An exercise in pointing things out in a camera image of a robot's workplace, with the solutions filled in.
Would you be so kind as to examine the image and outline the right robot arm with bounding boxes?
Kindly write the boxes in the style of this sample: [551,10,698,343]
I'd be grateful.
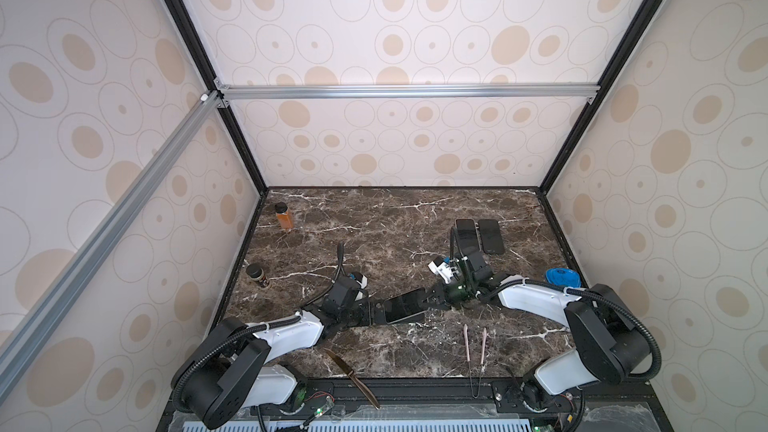
[417,250,662,413]

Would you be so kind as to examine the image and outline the aluminium frame bar back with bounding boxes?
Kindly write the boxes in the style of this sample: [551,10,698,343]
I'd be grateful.
[220,82,600,100]

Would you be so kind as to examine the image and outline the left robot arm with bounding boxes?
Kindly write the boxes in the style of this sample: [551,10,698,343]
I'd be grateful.
[171,243,391,430]

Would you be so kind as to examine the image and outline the pink phone case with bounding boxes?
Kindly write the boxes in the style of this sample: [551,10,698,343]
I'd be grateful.
[455,219,480,256]

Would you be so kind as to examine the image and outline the silver-edged phone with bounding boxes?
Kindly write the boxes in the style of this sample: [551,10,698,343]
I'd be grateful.
[383,288,426,324]

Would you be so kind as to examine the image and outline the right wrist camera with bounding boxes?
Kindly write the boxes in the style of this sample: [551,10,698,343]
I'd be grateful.
[428,256,459,285]

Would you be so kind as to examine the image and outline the dark jar with lid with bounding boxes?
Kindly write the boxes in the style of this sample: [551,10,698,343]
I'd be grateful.
[245,263,270,289]

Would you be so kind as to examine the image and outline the wooden-handled knife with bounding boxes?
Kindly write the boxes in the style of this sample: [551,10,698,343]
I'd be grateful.
[325,349,381,409]

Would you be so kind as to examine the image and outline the orange bottle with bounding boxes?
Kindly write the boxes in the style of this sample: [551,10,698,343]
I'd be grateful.
[274,202,295,231]

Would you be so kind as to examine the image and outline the aluminium frame bar left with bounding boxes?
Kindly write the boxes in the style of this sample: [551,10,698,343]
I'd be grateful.
[1,90,222,401]

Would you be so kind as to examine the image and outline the right pink chopstick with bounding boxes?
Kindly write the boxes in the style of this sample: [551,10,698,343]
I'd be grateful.
[480,327,488,373]

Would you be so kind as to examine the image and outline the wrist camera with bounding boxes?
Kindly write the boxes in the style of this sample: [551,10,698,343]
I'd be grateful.
[347,271,368,301]
[428,256,459,285]

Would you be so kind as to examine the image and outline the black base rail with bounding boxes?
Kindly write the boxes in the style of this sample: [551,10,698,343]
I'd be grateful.
[222,378,672,431]

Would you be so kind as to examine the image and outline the blue round lid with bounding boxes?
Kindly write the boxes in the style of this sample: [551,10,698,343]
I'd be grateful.
[545,268,582,288]

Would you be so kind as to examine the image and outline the aluminium frame bar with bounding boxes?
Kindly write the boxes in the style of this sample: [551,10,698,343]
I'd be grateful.
[220,82,600,100]
[1,90,222,401]

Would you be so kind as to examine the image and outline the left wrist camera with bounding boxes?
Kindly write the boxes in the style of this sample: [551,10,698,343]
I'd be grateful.
[347,271,368,301]

